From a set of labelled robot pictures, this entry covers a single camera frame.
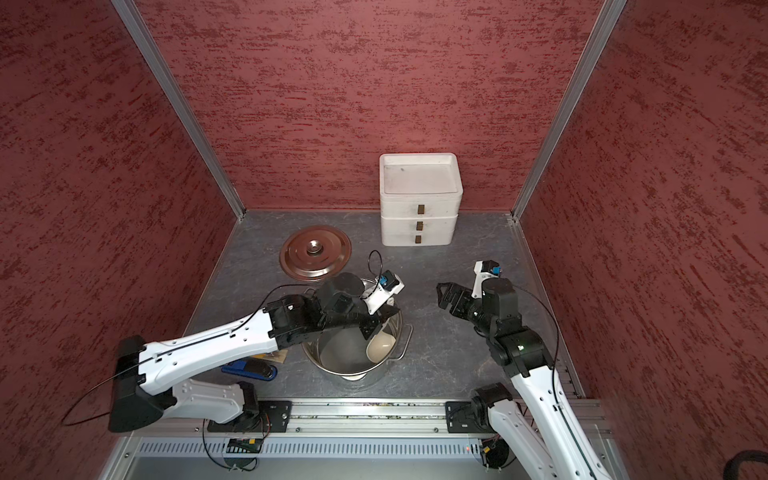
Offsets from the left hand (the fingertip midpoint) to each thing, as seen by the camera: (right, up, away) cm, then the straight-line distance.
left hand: (391, 313), depth 68 cm
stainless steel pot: (-13, -13, +9) cm, 20 cm away
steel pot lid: (-28, +12, +38) cm, 49 cm away
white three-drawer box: (+9, +31, +24) cm, 40 cm away
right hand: (+14, +3, +6) cm, 16 cm away
